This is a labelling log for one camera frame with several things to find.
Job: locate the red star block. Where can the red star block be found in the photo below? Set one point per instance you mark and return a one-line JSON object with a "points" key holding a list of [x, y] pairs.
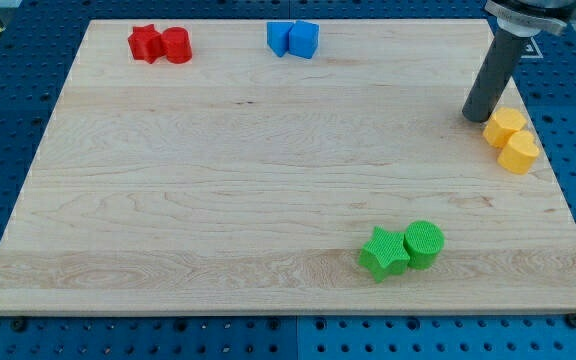
{"points": [[145, 43]]}

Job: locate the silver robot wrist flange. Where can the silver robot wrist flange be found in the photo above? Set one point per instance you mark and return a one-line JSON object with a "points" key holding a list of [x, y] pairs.
{"points": [[527, 18]]}

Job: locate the green cylinder block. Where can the green cylinder block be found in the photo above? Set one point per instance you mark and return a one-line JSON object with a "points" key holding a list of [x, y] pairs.
{"points": [[423, 241]]}

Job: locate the yellow hexagon block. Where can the yellow hexagon block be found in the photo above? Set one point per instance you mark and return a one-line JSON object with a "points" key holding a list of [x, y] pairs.
{"points": [[502, 124]]}

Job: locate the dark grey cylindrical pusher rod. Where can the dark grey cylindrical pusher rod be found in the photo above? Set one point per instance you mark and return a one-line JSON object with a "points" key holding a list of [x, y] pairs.
{"points": [[498, 66]]}

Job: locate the blue cube block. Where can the blue cube block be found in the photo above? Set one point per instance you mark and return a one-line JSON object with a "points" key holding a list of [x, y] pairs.
{"points": [[303, 39]]}

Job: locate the yellow heart block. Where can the yellow heart block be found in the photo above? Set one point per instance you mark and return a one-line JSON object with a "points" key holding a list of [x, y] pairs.
{"points": [[519, 153]]}

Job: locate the green star block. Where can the green star block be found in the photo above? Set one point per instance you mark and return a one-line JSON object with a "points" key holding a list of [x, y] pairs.
{"points": [[384, 254]]}

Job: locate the red cylinder block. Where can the red cylinder block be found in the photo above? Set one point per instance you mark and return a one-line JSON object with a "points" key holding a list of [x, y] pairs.
{"points": [[177, 45]]}

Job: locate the light wooden board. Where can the light wooden board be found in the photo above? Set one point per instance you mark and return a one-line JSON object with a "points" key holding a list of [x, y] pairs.
{"points": [[243, 183]]}

